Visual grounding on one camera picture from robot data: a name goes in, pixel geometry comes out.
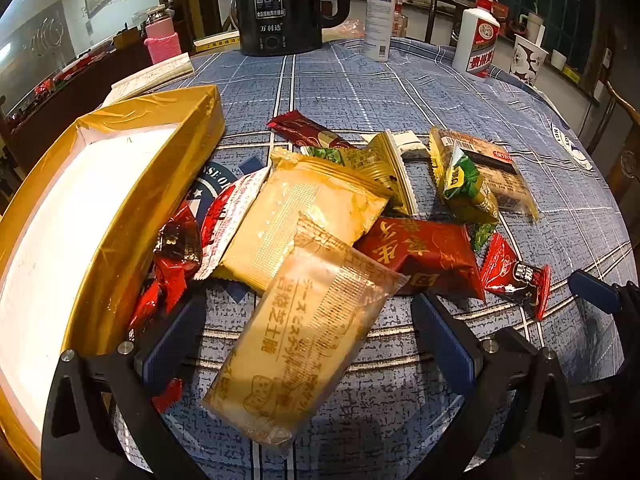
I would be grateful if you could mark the gold green tea packet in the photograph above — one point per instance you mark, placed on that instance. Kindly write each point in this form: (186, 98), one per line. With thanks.
(379, 160)

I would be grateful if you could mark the wooden chair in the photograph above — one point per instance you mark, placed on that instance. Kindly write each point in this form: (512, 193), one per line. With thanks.
(625, 169)

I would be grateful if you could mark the dark red stick packet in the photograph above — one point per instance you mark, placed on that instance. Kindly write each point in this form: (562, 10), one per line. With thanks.
(302, 131)

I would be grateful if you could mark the white small packet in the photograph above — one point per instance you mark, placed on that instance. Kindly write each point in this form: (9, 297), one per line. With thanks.
(410, 145)

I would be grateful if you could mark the dark wooden sideboard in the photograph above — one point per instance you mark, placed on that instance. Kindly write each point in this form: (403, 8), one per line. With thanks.
(29, 131)

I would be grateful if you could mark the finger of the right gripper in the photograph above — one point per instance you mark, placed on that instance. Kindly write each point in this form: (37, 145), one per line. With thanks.
(610, 299)

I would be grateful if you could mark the white patterned paper cup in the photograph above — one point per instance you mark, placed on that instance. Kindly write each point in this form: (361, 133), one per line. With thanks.
(527, 60)

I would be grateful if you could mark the white red liquor bottle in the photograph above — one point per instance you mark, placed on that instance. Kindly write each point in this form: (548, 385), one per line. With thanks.
(479, 31)

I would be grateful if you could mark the brown cake packet yellow edge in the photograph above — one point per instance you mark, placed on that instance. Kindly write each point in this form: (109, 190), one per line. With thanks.
(495, 164)

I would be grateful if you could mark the white book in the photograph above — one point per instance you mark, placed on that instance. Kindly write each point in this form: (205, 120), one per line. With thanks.
(149, 78)

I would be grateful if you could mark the red gold lettered snack packet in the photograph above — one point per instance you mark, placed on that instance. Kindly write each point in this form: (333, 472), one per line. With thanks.
(434, 256)

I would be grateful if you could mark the gold tray box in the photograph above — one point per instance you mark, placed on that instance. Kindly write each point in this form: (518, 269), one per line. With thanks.
(77, 239)

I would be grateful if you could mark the green snack packet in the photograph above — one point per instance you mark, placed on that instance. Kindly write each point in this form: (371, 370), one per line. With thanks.
(469, 197)

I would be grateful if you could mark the small glass bottle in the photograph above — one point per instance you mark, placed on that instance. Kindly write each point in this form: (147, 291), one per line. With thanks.
(400, 22)

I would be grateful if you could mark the black electric kettle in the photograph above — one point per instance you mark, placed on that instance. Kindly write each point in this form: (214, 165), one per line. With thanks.
(284, 27)

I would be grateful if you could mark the white spray bottle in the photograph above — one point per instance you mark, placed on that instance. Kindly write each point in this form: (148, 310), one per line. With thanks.
(378, 30)

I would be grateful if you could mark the pink water bottle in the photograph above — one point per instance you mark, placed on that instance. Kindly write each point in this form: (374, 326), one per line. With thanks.
(161, 39)

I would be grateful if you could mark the white red snack packet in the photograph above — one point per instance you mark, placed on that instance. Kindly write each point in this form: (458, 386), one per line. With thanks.
(223, 218)

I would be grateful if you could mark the red black candy packet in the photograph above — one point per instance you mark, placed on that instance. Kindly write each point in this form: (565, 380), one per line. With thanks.
(509, 277)

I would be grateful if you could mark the clear cheese cracker packet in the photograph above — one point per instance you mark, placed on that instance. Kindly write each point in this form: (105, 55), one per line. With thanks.
(307, 329)

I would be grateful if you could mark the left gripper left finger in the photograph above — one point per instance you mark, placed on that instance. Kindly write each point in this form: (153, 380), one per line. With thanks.
(78, 438)

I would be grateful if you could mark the shiny red candy wrapper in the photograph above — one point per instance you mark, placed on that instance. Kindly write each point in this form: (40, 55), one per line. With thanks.
(167, 269)

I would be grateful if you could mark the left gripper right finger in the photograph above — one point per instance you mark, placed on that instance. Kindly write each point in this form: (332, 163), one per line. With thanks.
(515, 420)

